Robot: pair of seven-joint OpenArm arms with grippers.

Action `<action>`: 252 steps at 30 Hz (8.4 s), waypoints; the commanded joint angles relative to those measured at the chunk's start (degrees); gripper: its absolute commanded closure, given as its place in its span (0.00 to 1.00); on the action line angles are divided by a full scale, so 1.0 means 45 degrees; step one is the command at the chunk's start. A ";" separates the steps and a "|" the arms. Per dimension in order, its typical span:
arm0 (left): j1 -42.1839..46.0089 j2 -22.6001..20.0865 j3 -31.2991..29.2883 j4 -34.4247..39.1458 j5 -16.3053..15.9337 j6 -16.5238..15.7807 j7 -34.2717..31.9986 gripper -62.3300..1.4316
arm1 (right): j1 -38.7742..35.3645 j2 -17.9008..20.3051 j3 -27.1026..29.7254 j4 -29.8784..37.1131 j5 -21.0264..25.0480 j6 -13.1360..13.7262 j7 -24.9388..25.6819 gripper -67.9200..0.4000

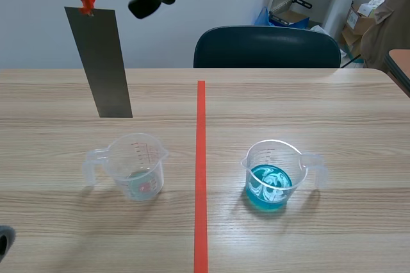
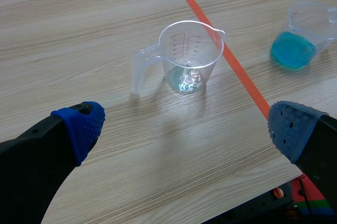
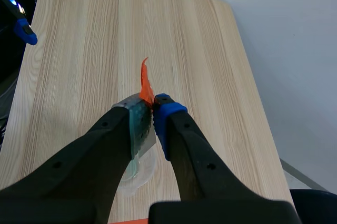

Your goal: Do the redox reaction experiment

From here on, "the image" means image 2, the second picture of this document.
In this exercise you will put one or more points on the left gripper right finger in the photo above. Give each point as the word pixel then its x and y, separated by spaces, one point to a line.
pixel 302 132

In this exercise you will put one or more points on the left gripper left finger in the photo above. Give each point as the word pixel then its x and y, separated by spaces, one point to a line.
pixel 39 153

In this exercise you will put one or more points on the red green blue brick block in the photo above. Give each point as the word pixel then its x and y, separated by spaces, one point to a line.
pixel 310 197

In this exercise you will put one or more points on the clear beaker with blue liquid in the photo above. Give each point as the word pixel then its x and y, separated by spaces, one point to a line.
pixel 297 48

